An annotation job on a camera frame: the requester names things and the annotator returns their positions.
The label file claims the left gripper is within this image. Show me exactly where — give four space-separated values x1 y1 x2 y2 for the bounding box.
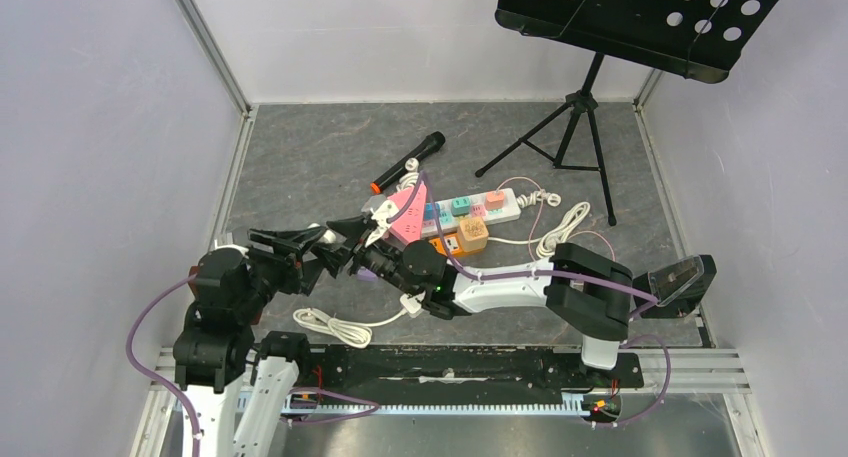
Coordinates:
236 225 326 318

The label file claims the pink triangular socket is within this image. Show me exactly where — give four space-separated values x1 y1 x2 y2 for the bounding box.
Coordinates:
389 185 427 245

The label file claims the blue plug adapter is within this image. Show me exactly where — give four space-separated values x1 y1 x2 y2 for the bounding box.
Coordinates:
423 202 441 221

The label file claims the teal usb charger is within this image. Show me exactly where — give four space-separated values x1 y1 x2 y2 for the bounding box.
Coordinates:
450 196 472 218

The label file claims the tan cube socket adapter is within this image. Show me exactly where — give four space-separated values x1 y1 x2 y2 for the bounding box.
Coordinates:
457 217 489 254

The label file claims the salmon pink usb charger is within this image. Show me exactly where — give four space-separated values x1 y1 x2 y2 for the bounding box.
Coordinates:
484 190 506 212

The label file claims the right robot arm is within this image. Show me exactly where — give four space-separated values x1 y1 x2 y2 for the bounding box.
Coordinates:
327 217 635 385

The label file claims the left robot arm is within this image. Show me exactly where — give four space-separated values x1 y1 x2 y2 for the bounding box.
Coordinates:
173 219 370 456

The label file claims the purple power strip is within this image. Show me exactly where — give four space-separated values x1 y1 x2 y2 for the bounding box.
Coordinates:
356 268 379 282

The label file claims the white multicolour power strip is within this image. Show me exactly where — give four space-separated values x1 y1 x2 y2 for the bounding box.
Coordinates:
421 187 521 238

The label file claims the white small power strip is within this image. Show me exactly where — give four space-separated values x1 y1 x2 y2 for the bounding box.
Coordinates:
399 293 425 318

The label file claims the orange power strip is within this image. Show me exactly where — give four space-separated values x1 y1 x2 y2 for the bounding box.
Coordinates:
428 233 464 257

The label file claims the left metronome brown base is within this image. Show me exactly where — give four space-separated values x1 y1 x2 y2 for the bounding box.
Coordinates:
187 265 200 282

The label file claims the black microphone orange end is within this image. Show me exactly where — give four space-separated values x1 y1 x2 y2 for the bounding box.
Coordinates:
370 131 446 196

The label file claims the right metronome black base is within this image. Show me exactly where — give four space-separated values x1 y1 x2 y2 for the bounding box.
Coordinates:
633 254 717 319

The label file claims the black music stand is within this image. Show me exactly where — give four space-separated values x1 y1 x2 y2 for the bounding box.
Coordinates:
475 0 779 226

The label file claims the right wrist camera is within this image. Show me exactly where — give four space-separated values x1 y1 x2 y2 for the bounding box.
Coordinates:
362 194 400 247

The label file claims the white coiled cord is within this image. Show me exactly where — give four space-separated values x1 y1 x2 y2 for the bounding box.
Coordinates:
396 159 425 194

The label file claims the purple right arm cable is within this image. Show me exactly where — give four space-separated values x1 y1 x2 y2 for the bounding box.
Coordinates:
390 169 672 429

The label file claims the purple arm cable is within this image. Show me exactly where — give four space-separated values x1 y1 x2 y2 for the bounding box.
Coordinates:
125 273 382 457
390 169 672 429

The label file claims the white cord small strip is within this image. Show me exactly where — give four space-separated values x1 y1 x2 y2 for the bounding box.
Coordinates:
292 308 407 349

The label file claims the thin pink usb cable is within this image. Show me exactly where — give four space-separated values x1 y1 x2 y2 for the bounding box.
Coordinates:
495 175 617 263

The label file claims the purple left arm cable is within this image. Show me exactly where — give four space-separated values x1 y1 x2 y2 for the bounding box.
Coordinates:
125 273 382 457

